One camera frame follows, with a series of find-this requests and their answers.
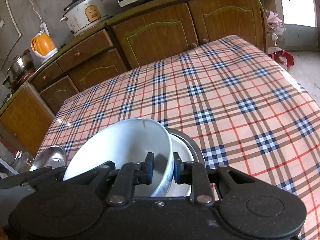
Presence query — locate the white ceramic bowl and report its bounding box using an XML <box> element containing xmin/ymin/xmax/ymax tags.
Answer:
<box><xmin>165</xmin><ymin>133</ymin><xmax>195</xmax><ymax>197</ymax></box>

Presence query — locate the cooking oil bottle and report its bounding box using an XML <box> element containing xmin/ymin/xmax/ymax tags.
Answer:
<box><xmin>11</xmin><ymin>151</ymin><xmax>34</xmax><ymax>173</ymax></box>

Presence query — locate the plaid tablecloth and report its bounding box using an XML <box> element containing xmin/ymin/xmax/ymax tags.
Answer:
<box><xmin>39</xmin><ymin>35</ymin><xmax>319</xmax><ymax>239</ymax></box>

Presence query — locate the steel pot with lid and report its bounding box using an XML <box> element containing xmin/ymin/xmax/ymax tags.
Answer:
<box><xmin>7</xmin><ymin>49</ymin><xmax>34</xmax><ymax>79</ymax></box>

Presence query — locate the wooden kitchen cabinet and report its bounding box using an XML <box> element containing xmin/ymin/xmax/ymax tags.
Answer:
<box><xmin>1</xmin><ymin>0</ymin><xmax>267</xmax><ymax>154</ymax></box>

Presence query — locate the white power strip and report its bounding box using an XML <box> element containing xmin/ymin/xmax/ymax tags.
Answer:
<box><xmin>40</xmin><ymin>22</ymin><xmax>50</xmax><ymax>36</ymax></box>

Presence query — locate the blue patterned ceramic bowl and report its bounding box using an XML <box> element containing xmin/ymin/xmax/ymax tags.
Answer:
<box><xmin>63</xmin><ymin>118</ymin><xmax>174</xmax><ymax>197</ymax></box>

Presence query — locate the large steel plate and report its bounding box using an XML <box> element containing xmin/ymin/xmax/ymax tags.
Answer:
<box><xmin>166</xmin><ymin>128</ymin><xmax>205</xmax><ymax>165</ymax></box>

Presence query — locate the pink cloth bundle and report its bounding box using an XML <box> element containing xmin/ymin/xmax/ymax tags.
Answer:
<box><xmin>265</xmin><ymin>10</ymin><xmax>285</xmax><ymax>36</ymax></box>

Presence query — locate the small steel plate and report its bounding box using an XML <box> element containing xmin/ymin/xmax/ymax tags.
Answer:
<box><xmin>29</xmin><ymin>145</ymin><xmax>67</xmax><ymax>171</ymax></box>

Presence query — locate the red gift bag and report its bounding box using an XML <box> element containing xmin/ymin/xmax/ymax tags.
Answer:
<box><xmin>268</xmin><ymin>50</ymin><xmax>294</xmax><ymax>70</ymax></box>

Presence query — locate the white rice cooker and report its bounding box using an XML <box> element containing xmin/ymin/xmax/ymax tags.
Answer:
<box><xmin>60</xmin><ymin>0</ymin><xmax>108</xmax><ymax>37</ymax></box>

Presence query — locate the induction cooker red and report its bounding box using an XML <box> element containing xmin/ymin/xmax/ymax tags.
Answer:
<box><xmin>4</xmin><ymin>67</ymin><xmax>36</xmax><ymax>90</ymax></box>

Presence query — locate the orange electric kettle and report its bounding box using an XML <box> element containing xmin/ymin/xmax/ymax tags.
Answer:
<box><xmin>30</xmin><ymin>32</ymin><xmax>58</xmax><ymax>62</ymax></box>

